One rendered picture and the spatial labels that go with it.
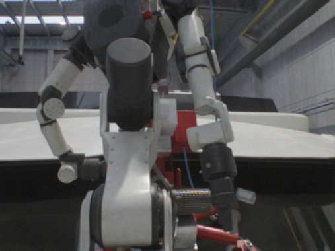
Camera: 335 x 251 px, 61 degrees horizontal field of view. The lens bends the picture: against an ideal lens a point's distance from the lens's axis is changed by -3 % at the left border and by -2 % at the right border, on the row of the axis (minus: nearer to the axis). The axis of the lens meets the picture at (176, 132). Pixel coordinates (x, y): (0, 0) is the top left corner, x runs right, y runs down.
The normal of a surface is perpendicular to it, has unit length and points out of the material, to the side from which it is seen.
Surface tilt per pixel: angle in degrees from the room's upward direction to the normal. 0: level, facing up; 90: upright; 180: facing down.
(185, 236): 116
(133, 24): 77
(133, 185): 33
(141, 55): 59
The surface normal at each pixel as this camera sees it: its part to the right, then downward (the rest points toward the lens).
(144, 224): 0.12, 0.04
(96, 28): -0.29, -0.32
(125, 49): 0.10, -0.60
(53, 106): 0.59, 0.09
